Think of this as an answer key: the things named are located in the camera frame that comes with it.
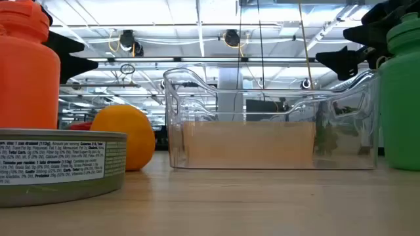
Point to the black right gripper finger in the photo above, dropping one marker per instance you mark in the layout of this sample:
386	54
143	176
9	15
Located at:
369	34
341	60

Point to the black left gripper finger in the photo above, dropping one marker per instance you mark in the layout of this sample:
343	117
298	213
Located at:
77	65
64	44

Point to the orange plastic bottle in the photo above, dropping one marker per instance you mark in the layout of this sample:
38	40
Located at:
26	82

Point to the red bell pepper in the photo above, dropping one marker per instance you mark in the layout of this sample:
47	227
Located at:
80	126

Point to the green plastic bottle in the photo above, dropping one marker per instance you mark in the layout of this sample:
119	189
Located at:
402	114

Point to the orange fruit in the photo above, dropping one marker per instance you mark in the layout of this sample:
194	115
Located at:
128	137

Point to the olive label tin can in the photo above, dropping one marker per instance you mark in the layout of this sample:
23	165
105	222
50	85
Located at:
49	164

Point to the black ceiling-mounted device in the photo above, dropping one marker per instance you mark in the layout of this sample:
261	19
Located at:
127	39
232	37

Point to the clear plastic bin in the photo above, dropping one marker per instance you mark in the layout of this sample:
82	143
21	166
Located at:
344	147

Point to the black ceiling rail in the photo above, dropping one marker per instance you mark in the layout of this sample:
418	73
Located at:
177	59

